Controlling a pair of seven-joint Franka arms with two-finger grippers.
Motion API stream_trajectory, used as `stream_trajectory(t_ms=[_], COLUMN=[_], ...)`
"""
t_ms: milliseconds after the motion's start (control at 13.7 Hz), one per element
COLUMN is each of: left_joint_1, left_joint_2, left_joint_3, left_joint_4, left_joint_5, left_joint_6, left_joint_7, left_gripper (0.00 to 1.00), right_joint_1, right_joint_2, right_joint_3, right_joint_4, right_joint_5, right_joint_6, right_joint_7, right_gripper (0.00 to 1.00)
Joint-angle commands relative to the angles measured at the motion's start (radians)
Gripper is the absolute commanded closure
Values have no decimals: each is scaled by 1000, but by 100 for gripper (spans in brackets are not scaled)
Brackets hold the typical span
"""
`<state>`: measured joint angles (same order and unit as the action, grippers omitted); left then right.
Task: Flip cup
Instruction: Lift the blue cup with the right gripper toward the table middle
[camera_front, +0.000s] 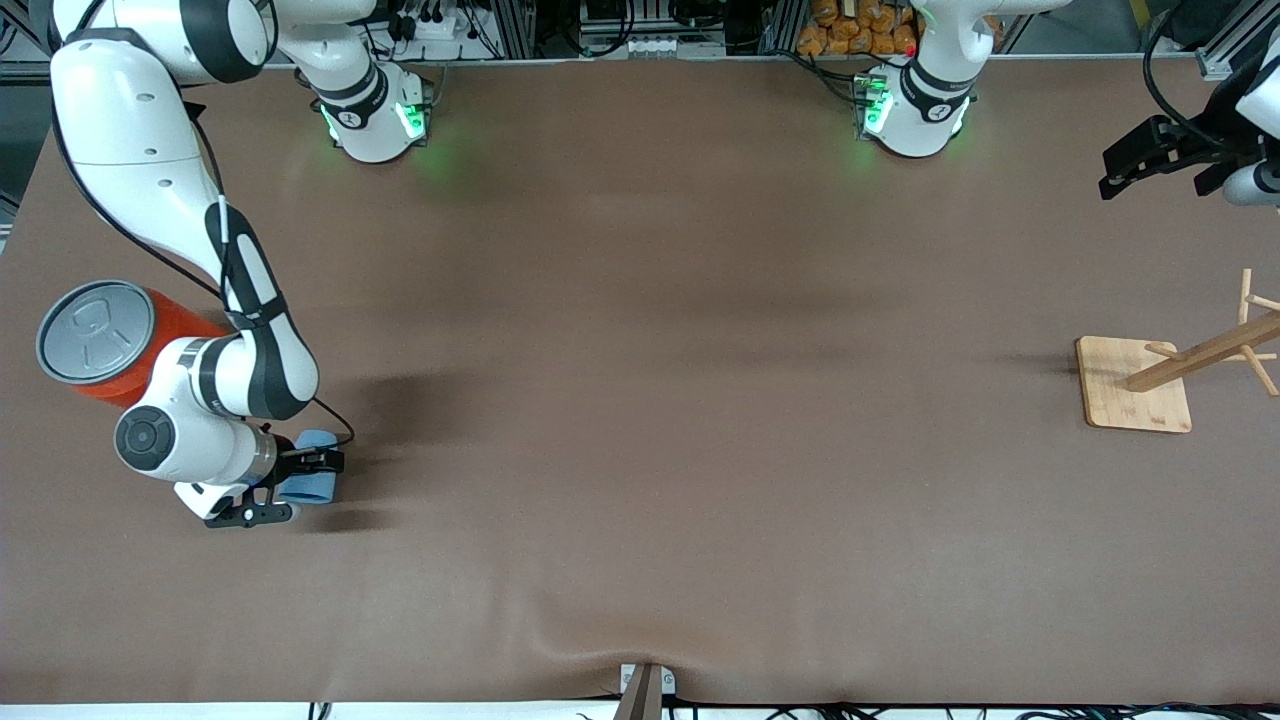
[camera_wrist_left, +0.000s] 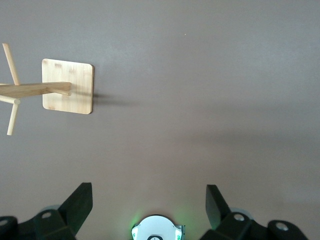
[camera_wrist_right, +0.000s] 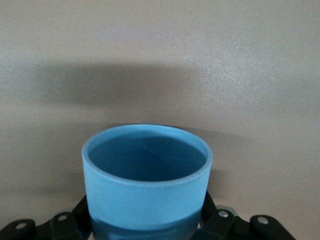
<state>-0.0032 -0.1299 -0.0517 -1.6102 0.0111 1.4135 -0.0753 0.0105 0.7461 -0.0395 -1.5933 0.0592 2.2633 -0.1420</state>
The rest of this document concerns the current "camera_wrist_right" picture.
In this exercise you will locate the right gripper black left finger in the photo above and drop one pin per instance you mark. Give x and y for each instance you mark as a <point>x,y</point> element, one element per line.
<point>53,231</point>

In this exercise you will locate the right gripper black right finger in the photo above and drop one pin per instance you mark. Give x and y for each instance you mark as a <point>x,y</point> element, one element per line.
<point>217,228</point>

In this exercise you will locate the blue plastic cup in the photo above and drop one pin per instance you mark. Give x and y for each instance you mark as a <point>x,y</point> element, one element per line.
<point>145,200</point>

